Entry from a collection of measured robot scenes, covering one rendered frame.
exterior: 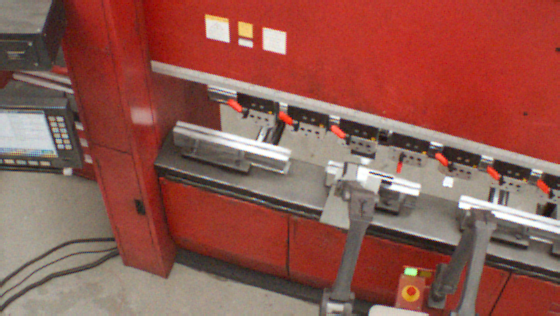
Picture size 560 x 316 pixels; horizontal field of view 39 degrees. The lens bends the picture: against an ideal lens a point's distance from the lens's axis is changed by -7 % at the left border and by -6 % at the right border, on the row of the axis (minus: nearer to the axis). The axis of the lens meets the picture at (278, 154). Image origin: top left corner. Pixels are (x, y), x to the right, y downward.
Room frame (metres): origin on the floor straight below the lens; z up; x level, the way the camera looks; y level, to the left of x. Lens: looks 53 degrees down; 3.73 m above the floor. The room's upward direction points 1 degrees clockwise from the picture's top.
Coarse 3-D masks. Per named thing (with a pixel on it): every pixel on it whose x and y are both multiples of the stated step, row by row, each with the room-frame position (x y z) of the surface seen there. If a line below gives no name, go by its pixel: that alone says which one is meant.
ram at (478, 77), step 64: (192, 0) 2.11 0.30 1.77; (256, 0) 2.04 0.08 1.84; (320, 0) 1.97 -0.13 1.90; (384, 0) 1.91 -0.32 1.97; (448, 0) 1.85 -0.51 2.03; (512, 0) 1.79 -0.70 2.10; (192, 64) 2.12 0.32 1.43; (256, 64) 2.04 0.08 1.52; (320, 64) 1.97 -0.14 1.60; (384, 64) 1.90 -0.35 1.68; (448, 64) 1.84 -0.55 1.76; (512, 64) 1.78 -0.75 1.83; (384, 128) 1.90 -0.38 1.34; (448, 128) 1.82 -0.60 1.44; (512, 128) 1.76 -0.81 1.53
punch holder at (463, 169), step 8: (448, 152) 1.82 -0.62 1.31; (456, 152) 1.81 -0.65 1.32; (464, 152) 1.80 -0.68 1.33; (472, 152) 1.79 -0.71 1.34; (448, 160) 1.81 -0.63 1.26; (456, 160) 1.80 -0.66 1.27; (464, 160) 1.80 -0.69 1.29; (472, 160) 1.79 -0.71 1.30; (480, 160) 1.78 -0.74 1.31; (440, 168) 1.82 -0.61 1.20; (456, 168) 1.80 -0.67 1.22; (464, 168) 1.79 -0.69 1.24; (472, 168) 1.78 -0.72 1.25; (456, 176) 1.79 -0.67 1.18; (464, 176) 1.79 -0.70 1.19; (472, 176) 1.78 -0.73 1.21
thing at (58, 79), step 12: (60, 48) 2.65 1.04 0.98; (60, 60) 2.57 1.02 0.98; (12, 72) 2.58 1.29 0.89; (24, 72) 2.55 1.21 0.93; (36, 72) 2.52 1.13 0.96; (48, 72) 2.51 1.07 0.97; (60, 72) 2.49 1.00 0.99; (36, 84) 2.54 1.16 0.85; (48, 84) 2.50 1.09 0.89; (60, 84) 2.50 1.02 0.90; (84, 144) 2.47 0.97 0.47; (72, 168) 2.53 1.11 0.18; (84, 168) 2.51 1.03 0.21; (96, 180) 2.48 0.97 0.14
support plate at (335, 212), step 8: (336, 176) 1.92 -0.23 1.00; (368, 176) 1.92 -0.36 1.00; (368, 184) 1.88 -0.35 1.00; (376, 184) 1.88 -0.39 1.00; (376, 192) 1.85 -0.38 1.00; (328, 200) 1.81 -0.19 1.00; (336, 200) 1.81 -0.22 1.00; (328, 208) 1.77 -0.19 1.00; (336, 208) 1.77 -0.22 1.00; (344, 208) 1.77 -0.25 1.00; (328, 216) 1.73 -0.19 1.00; (336, 216) 1.73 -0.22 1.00; (344, 216) 1.73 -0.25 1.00; (336, 224) 1.70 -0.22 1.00; (344, 224) 1.70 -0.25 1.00
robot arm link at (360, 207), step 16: (352, 192) 1.47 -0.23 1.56; (368, 192) 1.47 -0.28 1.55; (352, 208) 1.40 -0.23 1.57; (368, 208) 1.41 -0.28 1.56; (352, 224) 1.37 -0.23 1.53; (368, 224) 1.36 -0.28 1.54; (352, 240) 1.34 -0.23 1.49; (352, 256) 1.31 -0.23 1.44; (352, 272) 1.28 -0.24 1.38; (336, 288) 1.25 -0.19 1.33; (320, 304) 1.24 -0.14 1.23; (352, 304) 1.22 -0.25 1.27
